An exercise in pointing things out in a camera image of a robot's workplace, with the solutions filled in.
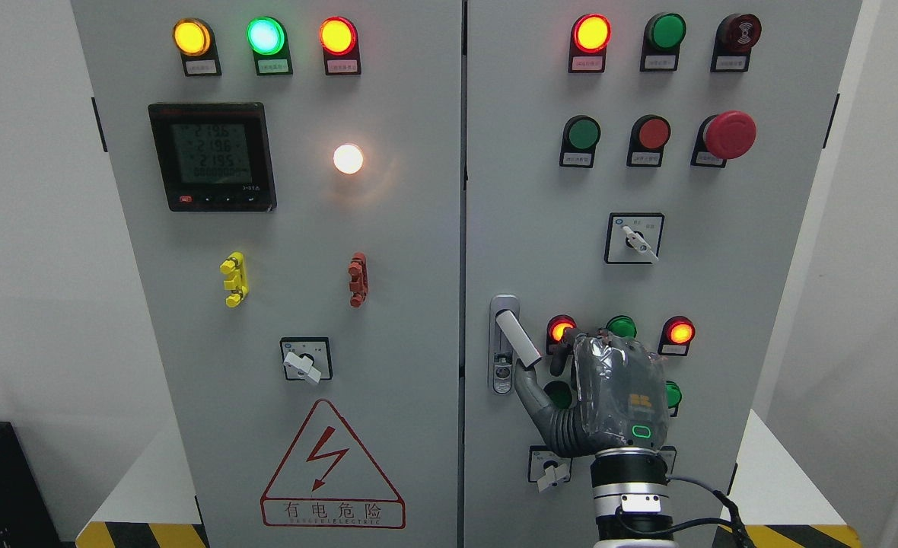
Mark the grey robotic right hand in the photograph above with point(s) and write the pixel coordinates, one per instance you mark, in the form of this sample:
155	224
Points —
621	397

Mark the silver door handle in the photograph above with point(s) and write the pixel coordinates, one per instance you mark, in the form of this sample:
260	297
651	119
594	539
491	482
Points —
510	348

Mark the grey right cabinet door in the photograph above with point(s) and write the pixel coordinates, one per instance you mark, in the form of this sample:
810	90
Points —
538	231

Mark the grey cabinet door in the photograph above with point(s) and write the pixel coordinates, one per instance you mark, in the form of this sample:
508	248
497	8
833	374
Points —
538	231
395	359

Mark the red lit indicator top right door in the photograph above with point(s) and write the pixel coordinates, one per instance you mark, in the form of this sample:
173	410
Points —
588	46

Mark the green indicator top right door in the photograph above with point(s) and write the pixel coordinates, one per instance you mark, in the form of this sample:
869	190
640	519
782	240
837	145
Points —
662	39

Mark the grey left cabinet door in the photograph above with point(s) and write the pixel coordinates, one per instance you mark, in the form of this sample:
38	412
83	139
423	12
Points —
395	359

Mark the red lit indicator light left door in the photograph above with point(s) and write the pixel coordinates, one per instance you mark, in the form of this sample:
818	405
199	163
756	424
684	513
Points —
341	53

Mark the green push button lower right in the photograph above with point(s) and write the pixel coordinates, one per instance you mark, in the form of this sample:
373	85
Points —
674	397

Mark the green push button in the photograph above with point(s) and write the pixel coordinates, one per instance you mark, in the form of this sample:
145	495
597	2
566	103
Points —
674	397
579	142
560	393

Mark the green push button lower left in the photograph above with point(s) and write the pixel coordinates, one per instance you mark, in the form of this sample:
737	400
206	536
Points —
560	393

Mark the green indicator lower middle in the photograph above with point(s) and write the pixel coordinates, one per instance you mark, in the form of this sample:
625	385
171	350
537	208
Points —
622	326

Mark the red lit indicator lower right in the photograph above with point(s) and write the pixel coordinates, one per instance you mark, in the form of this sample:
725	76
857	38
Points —
676	335

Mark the red lit indicator lower left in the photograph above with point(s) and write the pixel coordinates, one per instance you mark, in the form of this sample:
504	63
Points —
555	331

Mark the red push button upper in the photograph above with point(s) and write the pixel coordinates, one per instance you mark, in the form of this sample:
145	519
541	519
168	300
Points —
648	137

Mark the green push button upper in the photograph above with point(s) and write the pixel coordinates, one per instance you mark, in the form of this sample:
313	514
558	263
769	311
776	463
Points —
579	142

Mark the red emergency stop button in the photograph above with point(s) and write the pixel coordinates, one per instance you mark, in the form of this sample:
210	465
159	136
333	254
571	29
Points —
723	137

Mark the red electric warning sticker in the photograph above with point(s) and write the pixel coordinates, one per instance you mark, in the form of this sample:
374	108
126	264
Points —
327	478

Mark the white lit indicator light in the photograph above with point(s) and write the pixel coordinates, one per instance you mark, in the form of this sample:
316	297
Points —
348	158

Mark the dark red buzzer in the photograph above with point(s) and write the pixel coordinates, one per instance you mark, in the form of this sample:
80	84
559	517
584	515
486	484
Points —
735	38

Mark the black digital power meter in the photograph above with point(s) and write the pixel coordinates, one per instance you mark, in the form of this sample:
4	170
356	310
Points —
214	157

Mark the green lit indicator light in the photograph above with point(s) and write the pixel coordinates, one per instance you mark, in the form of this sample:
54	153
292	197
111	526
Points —
269	46

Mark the yellow indicator light top left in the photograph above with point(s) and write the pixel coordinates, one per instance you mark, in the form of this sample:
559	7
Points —
197	47

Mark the bottom right black selector switch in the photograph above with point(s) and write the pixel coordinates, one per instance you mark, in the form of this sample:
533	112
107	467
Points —
669	454

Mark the bottom left white selector switch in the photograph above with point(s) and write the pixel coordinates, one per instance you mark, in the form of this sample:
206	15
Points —
546	469

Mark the upper right selector switch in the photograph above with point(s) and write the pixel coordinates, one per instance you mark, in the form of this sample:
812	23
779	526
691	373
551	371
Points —
634	238

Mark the left door selector switch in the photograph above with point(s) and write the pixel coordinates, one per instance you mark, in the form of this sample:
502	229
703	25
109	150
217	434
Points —
306	359

